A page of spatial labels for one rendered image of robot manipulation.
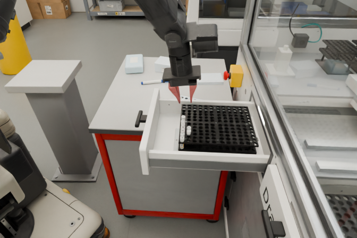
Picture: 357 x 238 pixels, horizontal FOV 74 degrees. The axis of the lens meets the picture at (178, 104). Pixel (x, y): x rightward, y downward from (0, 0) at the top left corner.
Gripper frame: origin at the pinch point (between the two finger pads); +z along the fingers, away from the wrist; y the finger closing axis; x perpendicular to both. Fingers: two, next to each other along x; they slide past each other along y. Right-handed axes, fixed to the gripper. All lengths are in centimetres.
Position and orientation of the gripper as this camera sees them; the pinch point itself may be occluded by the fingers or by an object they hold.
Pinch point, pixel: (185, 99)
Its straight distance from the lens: 69.2
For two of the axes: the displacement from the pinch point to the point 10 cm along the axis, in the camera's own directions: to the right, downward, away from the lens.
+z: 1.2, 8.2, 5.6
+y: -9.9, 0.6, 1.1
